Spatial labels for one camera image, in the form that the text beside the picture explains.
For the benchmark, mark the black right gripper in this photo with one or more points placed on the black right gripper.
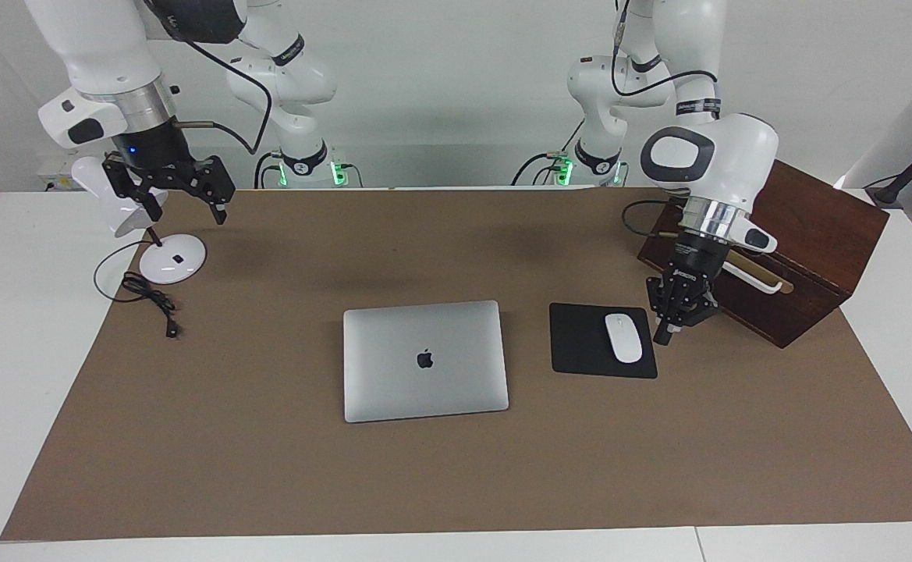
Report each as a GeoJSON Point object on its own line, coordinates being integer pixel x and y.
{"type": "Point", "coordinates": [151, 152]}

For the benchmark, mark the brown table mat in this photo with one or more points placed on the brown table mat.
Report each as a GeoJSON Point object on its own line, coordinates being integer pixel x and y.
{"type": "Point", "coordinates": [268, 468]}

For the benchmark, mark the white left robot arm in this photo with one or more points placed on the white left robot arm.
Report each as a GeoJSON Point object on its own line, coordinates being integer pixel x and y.
{"type": "Point", "coordinates": [725, 156]}

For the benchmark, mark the black mouse pad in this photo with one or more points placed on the black mouse pad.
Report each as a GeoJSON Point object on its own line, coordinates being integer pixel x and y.
{"type": "Point", "coordinates": [576, 343]}

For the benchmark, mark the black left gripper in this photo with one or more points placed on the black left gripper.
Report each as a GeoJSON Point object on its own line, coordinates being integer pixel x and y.
{"type": "Point", "coordinates": [697, 265]}

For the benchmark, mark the dark wooden box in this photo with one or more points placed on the dark wooden box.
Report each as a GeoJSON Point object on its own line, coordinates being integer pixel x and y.
{"type": "Point", "coordinates": [822, 234]}

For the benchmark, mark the grey laptop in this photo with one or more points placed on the grey laptop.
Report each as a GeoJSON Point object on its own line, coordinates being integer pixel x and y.
{"type": "Point", "coordinates": [393, 382]}

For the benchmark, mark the white power strip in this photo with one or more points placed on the white power strip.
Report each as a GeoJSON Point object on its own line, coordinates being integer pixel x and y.
{"type": "Point", "coordinates": [54, 178]}

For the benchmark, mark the white desk lamp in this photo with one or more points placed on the white desk lamp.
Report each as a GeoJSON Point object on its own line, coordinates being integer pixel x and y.
{"type": "Point", "coordinates": [175, 261]}

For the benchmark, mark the black tripod stand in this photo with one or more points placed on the black tripod stand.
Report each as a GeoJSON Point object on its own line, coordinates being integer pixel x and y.
{"type": "Point", "coordinates": [892, 191]}

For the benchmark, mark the white computer mouse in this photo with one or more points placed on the white computer mouse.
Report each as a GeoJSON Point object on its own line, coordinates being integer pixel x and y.
{"type": "Point", "coordinates": [623, 339]}

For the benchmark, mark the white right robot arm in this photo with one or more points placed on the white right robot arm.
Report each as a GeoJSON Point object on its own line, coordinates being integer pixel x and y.
{"type": "Point", "coordinates": [97, 47]}

